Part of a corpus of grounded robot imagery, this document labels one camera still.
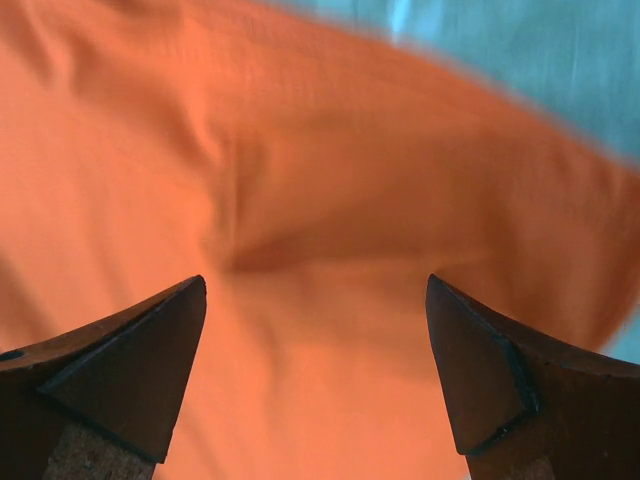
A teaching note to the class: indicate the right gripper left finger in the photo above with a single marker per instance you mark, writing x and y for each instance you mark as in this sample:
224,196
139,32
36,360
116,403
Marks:
102,401

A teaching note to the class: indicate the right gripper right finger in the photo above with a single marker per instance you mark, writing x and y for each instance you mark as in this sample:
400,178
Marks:
525,405

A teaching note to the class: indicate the orange t shirt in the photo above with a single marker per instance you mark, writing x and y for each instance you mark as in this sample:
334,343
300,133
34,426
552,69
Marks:
315,179

